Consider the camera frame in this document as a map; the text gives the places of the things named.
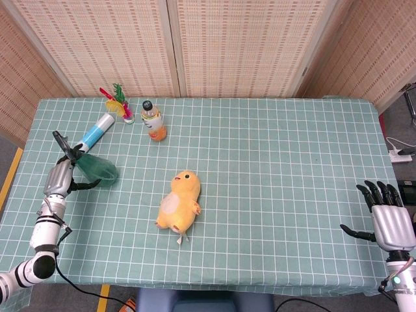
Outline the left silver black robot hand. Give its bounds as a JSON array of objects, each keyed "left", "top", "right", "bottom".
[{"left": 44, "top": 142, "right": 102, "bottom": 198}]

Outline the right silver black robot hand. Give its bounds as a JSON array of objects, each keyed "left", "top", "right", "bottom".
[{"left": 339, "top": 179, "right": 416, "bottom": 252}]

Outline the green spray bottle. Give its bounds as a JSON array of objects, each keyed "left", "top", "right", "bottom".
[{"left": 52, "top": 130, "right": 118, "bottom": 187}]

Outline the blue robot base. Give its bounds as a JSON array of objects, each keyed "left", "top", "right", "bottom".
[{"left": 135, "top": 289, "right": 276, "bottom": 312}]

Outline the orange drink bottle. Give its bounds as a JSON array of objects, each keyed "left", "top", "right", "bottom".
[{"left": 140, "top": 99, "right": 168, "bottom": 142}]

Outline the black box device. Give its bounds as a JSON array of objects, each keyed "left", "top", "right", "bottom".
[{"left": 398, "top": 179, "right": 416, "bottom": 204}]

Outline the yellow floor tape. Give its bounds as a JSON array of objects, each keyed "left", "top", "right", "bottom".
[
  {"left": 96, "top": 285, "right": 111, "bottom": 312},
  {"left": 0, "top": 148, "right": 24, "bottom": 212}
]

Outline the blue white cylinder tube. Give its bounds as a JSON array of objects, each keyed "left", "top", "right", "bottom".
[{"left": 73, "top": 112, "right": 116, "bottom": 153}]

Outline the white power strip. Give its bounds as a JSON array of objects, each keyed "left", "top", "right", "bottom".
[{"left": 385, "top": 136, "right": 413, "bottom": 163}]

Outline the colourful feather shuttlecock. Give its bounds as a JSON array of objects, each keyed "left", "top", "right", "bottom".
[{"left": 99, "top": 83, "right": 136, "bottom": 124}]

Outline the yellow plush duck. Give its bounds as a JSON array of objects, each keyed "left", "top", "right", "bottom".
[{"left": 155, "top": 170, "right": 202, "bottom": 245}]

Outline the green checked tablecloth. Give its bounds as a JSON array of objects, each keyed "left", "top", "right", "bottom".
[{"left": 0, "top": 97, "right": 398, "bottom": 297}]

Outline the orange box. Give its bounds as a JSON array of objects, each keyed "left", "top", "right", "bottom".
[{"left": 118, "top": 297, "right": 137, "bottom": 312}]

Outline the bamboo folding screen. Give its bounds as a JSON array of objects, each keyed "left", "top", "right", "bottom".
[{"left": 0, "top": 0, "right": 416, "bottom": 149}]

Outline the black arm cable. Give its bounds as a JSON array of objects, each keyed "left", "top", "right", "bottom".
[{"left": 55, "top": 224, "right": 133, "bottom": 309}]

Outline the black floor cable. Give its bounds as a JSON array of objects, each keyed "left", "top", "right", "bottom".
[{"left": 274, "top": 297, "right": 335, "bottom": 312}]

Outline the metal stand frame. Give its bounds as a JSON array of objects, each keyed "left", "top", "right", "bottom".
[{"left": 400, "top": 83, "right": 416, "bottom": 126}]

